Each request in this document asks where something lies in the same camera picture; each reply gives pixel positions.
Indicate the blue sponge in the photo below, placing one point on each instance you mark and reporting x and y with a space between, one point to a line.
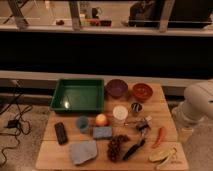
102 132

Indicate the orange yellow apple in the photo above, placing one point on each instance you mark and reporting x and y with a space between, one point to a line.
101 120

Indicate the black handled brush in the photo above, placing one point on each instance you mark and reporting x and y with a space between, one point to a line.
133 149

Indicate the red bowl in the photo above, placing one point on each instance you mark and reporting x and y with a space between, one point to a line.
142 92

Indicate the black remote control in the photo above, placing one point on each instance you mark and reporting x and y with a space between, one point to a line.
60 133

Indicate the metal binder clip tool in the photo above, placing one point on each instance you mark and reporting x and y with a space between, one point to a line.
140 125

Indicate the yellow banana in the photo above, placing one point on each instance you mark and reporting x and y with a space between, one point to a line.
162 157

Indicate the blue cup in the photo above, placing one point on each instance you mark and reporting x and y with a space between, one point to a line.
82 123

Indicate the purple bowl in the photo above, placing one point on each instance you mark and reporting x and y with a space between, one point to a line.
116 88

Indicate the green plastic tray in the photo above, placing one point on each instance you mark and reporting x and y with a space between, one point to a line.
78 96

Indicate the small metal cup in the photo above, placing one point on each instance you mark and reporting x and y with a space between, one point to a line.
136 108

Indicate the red chili pepper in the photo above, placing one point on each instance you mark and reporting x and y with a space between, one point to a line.
160 138

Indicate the grey blue cloth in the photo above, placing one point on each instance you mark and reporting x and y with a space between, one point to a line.
83 151

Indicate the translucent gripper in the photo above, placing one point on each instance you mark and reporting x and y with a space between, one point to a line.
184 134

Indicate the wooden board table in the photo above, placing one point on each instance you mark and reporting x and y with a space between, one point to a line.
55 157

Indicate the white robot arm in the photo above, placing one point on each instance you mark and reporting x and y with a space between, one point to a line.
197 104

